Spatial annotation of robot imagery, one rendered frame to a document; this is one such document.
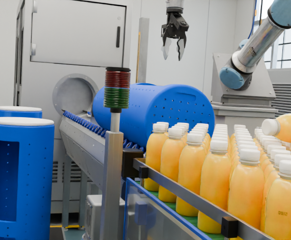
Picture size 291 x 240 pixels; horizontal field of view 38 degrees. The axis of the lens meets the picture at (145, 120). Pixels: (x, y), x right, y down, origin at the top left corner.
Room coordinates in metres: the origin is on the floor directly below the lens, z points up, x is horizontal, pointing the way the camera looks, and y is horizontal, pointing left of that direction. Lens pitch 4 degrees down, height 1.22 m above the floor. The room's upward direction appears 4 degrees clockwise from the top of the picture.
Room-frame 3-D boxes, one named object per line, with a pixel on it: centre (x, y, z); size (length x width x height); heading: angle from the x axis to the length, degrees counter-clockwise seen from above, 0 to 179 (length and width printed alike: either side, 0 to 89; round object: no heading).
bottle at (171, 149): (1.20, -0.09, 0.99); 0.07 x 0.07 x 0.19
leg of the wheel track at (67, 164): (3.44, 0.61, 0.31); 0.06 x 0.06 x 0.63; 20
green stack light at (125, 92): (1.06, 0.08, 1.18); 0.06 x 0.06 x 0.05
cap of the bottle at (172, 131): (1.20, -0.09, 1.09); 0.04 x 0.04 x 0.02
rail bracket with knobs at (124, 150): (1.44, 0.04, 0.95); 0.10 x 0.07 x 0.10; 110
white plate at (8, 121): (1.88, 0.55, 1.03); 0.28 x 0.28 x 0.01
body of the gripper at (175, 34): (1.84, -0.09, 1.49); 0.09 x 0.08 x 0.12; 20
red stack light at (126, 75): (1.06, 0.08, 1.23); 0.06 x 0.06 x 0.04
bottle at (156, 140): (1.32, -0.04, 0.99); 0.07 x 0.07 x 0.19
